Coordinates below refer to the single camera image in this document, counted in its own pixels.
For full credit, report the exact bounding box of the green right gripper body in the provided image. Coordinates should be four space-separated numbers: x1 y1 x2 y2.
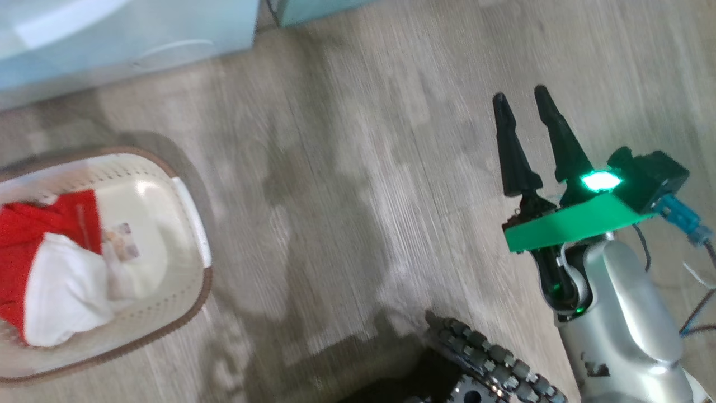
502 192 656 254

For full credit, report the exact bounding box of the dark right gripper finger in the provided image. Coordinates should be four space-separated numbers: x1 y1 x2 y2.
492 92 544 198
534 85 595 192

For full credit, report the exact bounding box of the white garment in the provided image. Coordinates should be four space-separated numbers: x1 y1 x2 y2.
23 232 116 348

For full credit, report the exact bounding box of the red garment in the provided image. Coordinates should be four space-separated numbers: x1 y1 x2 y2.
0 190 103 343

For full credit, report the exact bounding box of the cream perforated laundry basket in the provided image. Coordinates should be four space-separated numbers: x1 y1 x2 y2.
0 147 214 385

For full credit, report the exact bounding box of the printed basket label sticker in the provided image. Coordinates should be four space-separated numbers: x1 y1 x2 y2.
101 222 141 262

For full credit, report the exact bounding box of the white washing machine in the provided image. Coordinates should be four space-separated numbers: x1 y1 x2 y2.
0 0 261 110

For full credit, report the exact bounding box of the pale teal cabinet front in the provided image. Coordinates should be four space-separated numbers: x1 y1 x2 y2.
276 0 388 28

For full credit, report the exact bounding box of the right cable with blue connector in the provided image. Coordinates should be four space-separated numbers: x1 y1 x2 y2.
632 193 716 338

